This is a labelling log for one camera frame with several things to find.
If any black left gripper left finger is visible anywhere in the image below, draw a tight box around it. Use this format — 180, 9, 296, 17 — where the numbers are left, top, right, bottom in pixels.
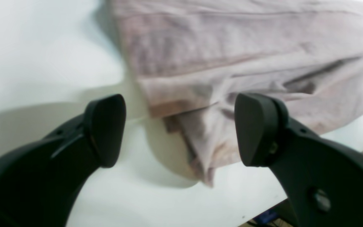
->
0, 94, 126, 227

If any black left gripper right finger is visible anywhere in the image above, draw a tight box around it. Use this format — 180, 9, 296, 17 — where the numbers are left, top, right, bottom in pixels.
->
234, 93, 363, 227

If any mauve brown T-shirt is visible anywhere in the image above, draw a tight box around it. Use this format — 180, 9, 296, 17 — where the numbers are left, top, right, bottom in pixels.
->
107, 0, 363, 187

